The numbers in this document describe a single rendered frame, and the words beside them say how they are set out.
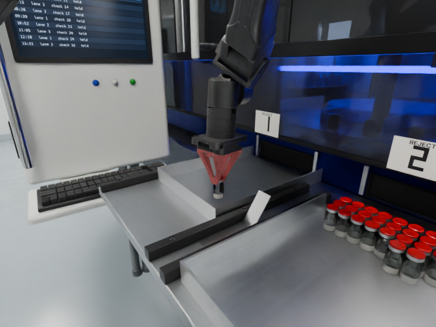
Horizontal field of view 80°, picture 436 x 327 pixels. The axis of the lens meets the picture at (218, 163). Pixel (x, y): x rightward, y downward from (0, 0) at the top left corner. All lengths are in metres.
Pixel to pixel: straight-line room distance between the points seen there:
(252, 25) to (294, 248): 0.34
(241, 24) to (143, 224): 0.38
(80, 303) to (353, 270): 1.45
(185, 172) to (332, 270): 0.45
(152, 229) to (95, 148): 0.55
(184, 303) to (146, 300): 1.22
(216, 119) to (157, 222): 0.23
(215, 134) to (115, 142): 0.59
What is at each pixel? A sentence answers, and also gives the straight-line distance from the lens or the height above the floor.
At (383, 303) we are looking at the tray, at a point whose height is 0.88.
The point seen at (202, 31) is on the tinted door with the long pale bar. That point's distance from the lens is 0.94.
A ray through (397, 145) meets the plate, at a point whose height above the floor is 1.03.
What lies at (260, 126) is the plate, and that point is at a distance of 0.72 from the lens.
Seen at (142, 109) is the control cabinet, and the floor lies 1.01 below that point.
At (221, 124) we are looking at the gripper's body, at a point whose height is 1.06.
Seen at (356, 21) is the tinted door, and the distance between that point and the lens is 0.59.
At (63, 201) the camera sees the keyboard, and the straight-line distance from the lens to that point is 0.82.
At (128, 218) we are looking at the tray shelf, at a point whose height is 0.88.
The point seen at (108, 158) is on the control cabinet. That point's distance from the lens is 1.02.
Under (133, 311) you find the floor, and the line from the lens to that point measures 1.57.
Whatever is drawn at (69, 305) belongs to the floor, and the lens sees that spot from 1.71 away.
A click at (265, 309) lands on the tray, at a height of 0.88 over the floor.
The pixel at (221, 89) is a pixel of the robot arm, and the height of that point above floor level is 1.12.
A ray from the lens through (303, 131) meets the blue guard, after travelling 0.63.
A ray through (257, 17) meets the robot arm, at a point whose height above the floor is 1.22.
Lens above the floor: 1.16
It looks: 21 degrees down
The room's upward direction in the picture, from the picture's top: straight up
